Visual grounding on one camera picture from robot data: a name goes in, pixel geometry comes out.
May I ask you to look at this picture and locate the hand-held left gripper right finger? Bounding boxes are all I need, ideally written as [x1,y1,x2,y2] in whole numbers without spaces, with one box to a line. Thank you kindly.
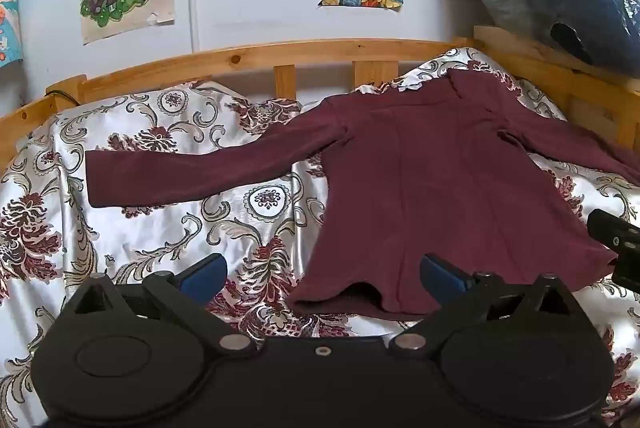
[389,253,581,355]

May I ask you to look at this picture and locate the maroon long-sleeve shirt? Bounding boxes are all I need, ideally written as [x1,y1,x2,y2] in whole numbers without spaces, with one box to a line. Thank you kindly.
[85,68,640,322]

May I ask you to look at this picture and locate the white floral printed blanket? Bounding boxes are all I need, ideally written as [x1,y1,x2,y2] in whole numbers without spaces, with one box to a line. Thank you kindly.
[0,46,640,428]

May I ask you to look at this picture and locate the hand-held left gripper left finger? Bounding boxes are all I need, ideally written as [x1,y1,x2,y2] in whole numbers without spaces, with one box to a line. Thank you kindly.
[61,253,256,355]

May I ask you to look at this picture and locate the orange-haired cartoon wall poster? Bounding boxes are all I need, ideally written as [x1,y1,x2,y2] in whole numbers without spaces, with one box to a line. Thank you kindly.
[0,0,24,68]

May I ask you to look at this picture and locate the black cable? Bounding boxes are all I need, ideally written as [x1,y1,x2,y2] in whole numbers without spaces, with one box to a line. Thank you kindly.
[44,90,82,106]

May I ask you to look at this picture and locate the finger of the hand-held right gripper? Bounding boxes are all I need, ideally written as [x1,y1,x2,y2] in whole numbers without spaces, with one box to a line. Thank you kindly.
[586,208,640,295]

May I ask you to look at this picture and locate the wooden bed frame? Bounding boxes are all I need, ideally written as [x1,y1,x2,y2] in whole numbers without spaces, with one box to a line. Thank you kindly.
[0,25,640,171]

